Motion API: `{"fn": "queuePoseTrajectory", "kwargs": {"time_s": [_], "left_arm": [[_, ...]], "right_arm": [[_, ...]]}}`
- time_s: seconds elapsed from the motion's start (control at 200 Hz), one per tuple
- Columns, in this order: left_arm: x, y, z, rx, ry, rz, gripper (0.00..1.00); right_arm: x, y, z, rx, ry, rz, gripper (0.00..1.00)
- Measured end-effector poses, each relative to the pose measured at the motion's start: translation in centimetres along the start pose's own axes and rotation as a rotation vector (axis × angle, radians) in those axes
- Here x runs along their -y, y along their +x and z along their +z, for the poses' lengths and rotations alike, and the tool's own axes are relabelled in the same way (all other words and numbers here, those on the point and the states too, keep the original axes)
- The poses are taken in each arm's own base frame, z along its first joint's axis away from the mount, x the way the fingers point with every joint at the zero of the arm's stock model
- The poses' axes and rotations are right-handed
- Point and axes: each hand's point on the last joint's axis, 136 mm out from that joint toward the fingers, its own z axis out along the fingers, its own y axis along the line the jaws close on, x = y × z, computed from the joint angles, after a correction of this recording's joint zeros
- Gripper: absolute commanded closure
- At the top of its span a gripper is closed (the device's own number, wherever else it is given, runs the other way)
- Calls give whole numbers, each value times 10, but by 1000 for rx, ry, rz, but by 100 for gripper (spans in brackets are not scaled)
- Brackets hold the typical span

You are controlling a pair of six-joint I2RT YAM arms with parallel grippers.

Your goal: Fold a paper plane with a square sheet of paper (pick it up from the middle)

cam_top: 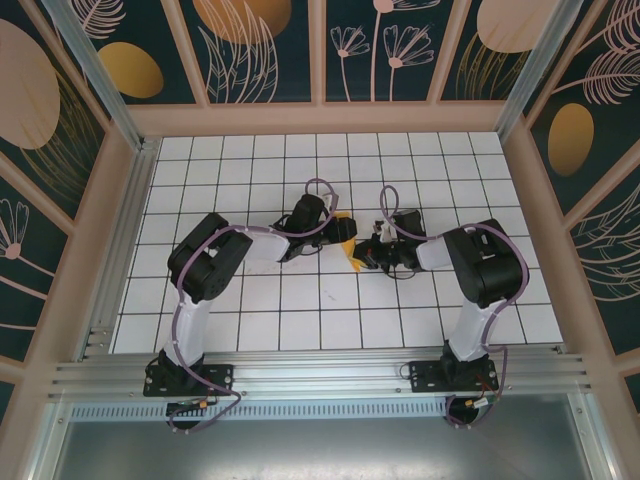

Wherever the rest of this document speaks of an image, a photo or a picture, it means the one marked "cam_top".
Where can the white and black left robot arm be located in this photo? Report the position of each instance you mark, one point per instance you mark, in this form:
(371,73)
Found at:
(265,245)

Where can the aluminium side rail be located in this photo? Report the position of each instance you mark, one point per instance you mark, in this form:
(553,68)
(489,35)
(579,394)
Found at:
(135,200)

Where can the long aluminium base rail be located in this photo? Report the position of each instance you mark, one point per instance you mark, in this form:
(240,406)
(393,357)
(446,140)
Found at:
(320,372)

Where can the grey metal sheet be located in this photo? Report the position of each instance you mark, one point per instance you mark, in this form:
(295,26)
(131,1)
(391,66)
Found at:
(320,450)

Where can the aluminium corner post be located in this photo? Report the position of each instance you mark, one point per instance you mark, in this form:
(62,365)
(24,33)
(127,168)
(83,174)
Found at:
(95,70)
(530,70)

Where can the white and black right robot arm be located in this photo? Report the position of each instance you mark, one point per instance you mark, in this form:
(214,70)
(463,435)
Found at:
(432,252)

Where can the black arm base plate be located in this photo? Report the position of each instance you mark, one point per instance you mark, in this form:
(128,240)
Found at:
(220,375)
(422,375)

